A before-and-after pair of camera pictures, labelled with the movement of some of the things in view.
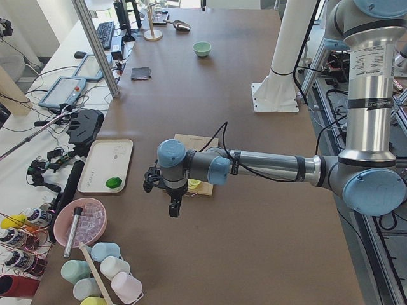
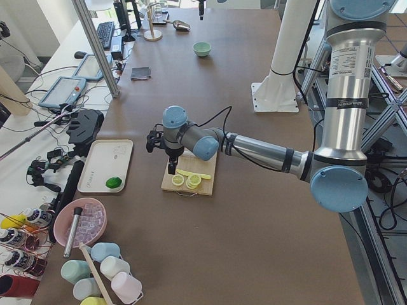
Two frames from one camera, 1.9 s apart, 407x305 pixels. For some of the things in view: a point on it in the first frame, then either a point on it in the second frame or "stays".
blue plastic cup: (102, 250) stays
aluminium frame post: (90, 28) stays
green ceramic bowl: (202, 48) stays
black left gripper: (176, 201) → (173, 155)
